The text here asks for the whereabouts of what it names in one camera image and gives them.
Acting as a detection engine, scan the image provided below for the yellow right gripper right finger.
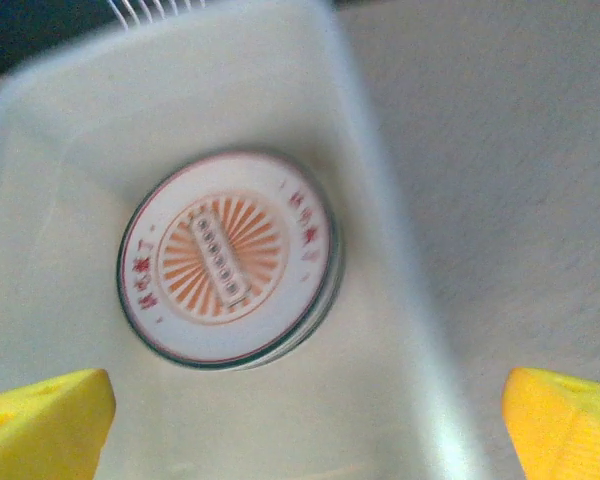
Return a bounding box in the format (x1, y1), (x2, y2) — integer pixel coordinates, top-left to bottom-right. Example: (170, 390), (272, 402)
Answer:
(501, 366), (600, 480)

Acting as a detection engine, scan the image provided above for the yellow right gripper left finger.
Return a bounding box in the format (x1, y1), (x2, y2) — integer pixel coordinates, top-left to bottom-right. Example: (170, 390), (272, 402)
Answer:
(0, 367), (118, 480)

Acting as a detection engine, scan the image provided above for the orange sunburst plate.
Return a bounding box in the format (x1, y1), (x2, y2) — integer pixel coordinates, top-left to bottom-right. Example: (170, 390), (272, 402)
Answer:
(115, 149), (346, 372)

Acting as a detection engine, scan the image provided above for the white plastic bin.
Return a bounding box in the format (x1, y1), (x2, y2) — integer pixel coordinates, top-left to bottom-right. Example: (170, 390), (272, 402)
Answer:
(0, 0), (496, 480)

